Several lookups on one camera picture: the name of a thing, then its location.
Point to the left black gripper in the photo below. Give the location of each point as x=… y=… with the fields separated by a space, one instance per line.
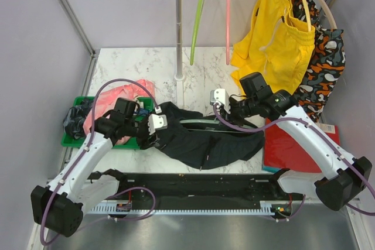
x=143 y=142

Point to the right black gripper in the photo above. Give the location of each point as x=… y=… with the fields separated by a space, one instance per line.
x=231 y=117

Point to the pale teal hanger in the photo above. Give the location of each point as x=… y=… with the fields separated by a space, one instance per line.
x=205 y=125

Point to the dark navy shorts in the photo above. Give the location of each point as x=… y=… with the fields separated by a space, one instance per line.
x=204 y=150

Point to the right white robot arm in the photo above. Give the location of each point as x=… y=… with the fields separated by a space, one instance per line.
x=342 y=176

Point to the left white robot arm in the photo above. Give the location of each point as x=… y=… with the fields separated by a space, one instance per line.
x=62 y=204

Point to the yellow shorts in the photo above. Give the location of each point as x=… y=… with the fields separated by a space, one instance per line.
x=278 y=46

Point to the camouflage patterned shorts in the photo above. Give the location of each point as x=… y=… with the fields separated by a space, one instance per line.
x=326 y=65

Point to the pink hanger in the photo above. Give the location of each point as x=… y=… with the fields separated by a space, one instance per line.
x=227 y=32

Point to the green hanger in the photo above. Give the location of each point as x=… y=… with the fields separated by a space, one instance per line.
x=198 y=15

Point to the green plastic tray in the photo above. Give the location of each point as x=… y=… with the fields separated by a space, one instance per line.
x=70 y=142

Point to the pink garment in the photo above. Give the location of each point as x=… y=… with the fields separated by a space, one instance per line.
x=106 y=101

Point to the dark patterned garment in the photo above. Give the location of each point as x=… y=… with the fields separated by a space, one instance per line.
x=75 y=117

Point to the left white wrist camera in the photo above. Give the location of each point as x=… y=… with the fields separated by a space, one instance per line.
x=157 y=121

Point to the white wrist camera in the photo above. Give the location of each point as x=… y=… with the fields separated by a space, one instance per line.
x=157 y=121
x=220 y=96

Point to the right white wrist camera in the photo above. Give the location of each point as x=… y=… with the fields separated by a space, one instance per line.
x=220 y=96

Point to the white cable duct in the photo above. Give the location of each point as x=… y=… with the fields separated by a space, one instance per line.
x=117 y=208

